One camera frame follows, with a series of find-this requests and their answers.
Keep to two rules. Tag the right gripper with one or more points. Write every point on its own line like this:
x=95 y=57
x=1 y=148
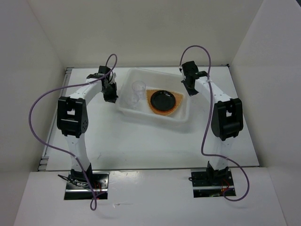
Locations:
x=191 y=92

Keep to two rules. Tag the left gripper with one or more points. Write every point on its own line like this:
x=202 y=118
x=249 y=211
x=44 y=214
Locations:
x=113 y=98

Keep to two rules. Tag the woven bamboo triangular basket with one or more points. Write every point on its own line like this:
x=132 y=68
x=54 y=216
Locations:
x=178 y=97

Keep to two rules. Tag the clear plastic cup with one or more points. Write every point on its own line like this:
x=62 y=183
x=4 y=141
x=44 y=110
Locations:
x=132 y=100
x=139 y=88

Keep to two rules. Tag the black round plate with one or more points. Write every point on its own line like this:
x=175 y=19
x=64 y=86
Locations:
x=163 y=100

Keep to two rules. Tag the translucent white plastic bin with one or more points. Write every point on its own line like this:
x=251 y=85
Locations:
x=154 y=80

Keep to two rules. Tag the orange round plate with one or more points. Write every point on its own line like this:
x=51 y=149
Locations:
x=166 y=113

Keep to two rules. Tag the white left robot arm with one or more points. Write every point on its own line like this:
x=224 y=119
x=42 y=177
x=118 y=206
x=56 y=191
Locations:
x=72 y=119

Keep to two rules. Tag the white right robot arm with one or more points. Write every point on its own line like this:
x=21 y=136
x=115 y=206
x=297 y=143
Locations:
x=224 y=123

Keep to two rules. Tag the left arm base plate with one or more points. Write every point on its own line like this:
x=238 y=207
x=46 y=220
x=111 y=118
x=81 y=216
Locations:
x=80 y=190

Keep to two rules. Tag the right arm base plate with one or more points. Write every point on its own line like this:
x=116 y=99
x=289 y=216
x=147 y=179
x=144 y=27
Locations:
x=204 y=187

